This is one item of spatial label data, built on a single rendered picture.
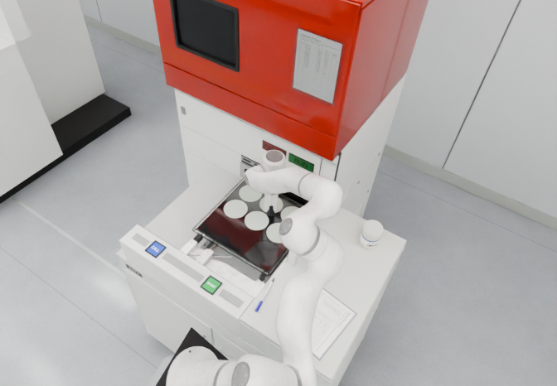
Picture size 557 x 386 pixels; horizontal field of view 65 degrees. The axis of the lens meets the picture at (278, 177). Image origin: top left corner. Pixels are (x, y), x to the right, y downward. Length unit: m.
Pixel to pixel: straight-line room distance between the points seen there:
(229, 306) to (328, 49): 0.89
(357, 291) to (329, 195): 0.45
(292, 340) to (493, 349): 1.81
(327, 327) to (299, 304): 0.36
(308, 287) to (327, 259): 0.11
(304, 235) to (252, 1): 0.74
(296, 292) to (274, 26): 0.80
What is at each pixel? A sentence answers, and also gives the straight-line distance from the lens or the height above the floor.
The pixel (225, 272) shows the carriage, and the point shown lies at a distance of 1.69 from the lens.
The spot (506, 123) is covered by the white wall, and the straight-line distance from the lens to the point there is 3.11.
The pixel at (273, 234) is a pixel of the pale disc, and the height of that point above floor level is 0.90.
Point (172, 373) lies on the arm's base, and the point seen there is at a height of 1.00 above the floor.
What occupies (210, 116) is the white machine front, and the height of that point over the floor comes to 1.11.
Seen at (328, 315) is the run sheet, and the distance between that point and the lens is 1.53.
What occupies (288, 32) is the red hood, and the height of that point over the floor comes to 1.66.
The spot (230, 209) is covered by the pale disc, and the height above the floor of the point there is 0.90.
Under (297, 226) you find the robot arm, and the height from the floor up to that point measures 1.39.
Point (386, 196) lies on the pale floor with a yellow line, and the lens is 3.23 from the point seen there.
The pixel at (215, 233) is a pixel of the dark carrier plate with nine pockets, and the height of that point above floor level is 0.90.
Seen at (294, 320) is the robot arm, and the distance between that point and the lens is 1.16.
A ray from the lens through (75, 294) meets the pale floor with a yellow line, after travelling 2.83.
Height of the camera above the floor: 2.32
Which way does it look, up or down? 46 degrees down
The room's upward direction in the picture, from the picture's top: 4 degrees clockwise
